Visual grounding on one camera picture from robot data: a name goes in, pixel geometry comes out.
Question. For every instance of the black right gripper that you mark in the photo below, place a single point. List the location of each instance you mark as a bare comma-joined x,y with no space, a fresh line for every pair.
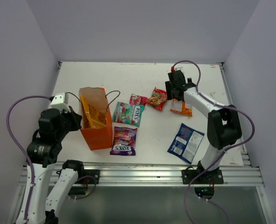
169,88

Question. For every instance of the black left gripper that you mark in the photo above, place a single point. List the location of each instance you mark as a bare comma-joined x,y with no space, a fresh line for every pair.
76,118

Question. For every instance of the orange snack packet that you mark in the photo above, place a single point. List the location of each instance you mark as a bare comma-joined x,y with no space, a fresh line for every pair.
181,107

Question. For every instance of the yellow potato chips bag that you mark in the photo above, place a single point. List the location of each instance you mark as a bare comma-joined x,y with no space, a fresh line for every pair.
92,118

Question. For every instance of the orange paper bag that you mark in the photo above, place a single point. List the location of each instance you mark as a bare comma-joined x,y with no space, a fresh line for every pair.
98,138

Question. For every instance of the blue chips bag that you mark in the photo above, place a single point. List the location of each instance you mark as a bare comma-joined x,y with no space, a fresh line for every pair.
186,143

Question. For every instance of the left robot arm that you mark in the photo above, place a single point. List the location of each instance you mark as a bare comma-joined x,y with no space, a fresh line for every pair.
41,206

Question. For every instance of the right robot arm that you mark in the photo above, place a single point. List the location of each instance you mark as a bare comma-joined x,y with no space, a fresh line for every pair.
223,124

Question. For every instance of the teal Fox's candy bag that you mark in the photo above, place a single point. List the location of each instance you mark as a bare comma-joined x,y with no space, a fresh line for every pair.
128,114

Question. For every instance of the purple Fox's candy bag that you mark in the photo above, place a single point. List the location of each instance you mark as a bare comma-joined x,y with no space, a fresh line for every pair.
124,141

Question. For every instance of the red nuts snack packet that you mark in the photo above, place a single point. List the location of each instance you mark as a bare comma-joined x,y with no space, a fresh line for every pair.
157,99

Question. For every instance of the pink candy packet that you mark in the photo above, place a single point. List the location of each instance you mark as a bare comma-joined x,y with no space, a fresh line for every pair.
137,100

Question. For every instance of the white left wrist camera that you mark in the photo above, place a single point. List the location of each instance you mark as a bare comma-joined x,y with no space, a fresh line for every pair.
60,102

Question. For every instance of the black left base bracket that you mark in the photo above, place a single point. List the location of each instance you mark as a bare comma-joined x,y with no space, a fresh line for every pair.
89,176

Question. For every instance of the black base bracket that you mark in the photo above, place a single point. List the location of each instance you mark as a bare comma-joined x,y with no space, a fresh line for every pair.
89,176
209,177

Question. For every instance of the aluminium mounting rail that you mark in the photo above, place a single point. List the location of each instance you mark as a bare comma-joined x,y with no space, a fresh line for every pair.
115,174

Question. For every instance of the black right base bracket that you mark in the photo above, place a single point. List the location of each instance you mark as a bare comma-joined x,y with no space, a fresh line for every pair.
209,177

